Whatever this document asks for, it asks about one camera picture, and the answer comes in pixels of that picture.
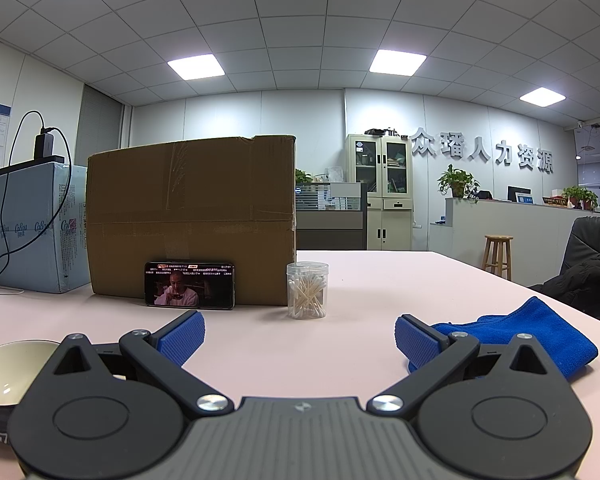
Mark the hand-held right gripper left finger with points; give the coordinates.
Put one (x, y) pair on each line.
(182, 337)

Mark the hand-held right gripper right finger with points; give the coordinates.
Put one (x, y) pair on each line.
(417, 345)

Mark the black smartphone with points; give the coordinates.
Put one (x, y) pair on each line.
(190, 285)

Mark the blue microfiber cloth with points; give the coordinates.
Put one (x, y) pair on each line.
(530, 325)

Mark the clear cotton swab jar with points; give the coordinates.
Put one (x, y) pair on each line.
(307, 292)

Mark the wooden stool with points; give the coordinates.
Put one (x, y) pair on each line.
(498, 242)

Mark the large brown cardboard box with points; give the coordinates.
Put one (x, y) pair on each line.
(190, 200)

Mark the beige metal cabinet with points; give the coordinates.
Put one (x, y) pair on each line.
(380, 210)

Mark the grey office partition desk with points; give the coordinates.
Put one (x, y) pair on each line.
(330, 225)

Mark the white reception counter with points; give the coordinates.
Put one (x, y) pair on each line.
(530, 230)

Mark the large potted plant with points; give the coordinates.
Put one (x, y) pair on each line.
(457, 180)

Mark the computer monitor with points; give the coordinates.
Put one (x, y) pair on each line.
(519, 195)

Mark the light blue printed carton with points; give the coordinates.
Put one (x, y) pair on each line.
(25, 240)

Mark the black office chair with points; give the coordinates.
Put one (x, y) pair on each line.
(590, 260)

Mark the small potted plant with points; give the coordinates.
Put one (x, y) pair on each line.
(302, 177)

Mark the low potted plant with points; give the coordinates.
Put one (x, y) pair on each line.
(580, 197)

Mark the grey window blind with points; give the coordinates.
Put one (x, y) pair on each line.
(102, 130)

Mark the black charger adapter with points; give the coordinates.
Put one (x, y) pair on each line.
(44, 144)

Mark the square ceiling light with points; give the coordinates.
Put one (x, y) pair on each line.
(542, 97)
(397, 62)
(196, 67)

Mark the grey wall sign letters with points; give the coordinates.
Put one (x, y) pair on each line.
(480, 152)

